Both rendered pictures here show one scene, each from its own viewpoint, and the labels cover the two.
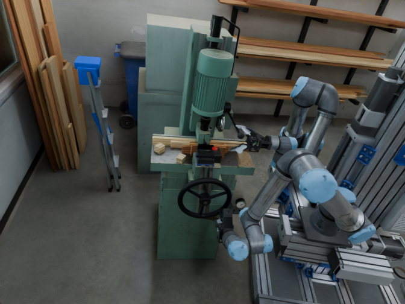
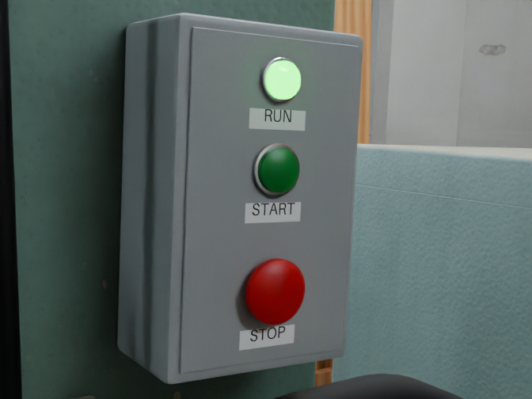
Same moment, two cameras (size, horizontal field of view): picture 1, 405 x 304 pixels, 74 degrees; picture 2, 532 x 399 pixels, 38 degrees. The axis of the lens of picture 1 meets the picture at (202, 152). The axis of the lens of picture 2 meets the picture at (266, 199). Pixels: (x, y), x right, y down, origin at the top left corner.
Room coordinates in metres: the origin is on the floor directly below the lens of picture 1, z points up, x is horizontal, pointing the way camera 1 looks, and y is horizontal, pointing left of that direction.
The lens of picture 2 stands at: (1.59, -0.41, 1.44)
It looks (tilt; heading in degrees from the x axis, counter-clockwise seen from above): 6 degrees down; 69
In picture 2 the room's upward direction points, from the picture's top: 3 degrees clockwise
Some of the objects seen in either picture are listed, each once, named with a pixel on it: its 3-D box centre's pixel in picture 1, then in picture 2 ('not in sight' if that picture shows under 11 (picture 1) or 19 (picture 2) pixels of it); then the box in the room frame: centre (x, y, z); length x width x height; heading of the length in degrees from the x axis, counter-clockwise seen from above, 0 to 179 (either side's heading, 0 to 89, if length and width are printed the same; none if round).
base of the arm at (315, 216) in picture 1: (328, 218); not in sight; (0.99, -0.68, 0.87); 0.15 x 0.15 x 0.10
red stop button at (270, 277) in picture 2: not in sight; (275, 291); (1.71, -0.09, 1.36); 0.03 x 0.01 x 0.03; 12
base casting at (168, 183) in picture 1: (196, 155); not in sight; (1.48, 0.04, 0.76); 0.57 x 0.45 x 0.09; 12
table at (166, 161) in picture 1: (202, 163); not in sight; (1.26, -0.01, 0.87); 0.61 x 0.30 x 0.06; 102
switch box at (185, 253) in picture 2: (229, 52); (239, 195); (1.71, -0.06, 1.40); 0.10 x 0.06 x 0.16; 12
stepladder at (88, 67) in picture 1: (102, 131); not in sight; (1.84, 0.85, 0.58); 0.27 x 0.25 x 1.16; 108
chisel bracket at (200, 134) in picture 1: (202, 134); not in sight; (1.38, 0.02, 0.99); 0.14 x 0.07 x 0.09; 12
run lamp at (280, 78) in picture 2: not in sight; (283, 80); (1.71, -0.09, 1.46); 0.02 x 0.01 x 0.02; 12
